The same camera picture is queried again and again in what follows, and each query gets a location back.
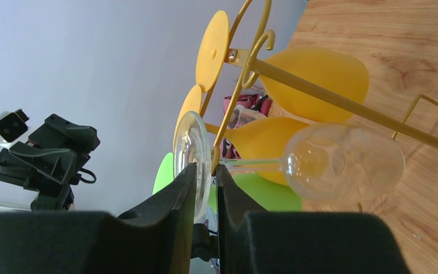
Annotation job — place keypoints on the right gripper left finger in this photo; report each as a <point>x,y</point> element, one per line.
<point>153,237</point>

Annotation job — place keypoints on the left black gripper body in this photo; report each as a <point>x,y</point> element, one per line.
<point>31,167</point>

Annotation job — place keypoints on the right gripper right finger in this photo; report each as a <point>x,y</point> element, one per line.
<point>254,240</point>

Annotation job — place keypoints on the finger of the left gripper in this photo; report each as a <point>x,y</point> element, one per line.
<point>56,132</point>
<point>57,164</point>

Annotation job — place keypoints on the green plastic glass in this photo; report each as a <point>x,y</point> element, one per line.
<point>271,196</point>

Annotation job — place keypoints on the yellow plastic glass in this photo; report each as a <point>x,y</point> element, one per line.
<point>265,138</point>
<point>312,82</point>

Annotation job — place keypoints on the clear wine glass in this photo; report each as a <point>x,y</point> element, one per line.
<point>241,116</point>
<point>328,162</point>

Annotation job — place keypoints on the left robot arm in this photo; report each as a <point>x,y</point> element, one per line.
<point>54,197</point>

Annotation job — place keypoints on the gold wine glass rack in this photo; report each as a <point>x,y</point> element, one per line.
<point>329,160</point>

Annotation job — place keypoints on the pink object beside table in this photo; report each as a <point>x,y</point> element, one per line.
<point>249,107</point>

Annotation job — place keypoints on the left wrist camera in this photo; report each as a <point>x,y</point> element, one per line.
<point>13,128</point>

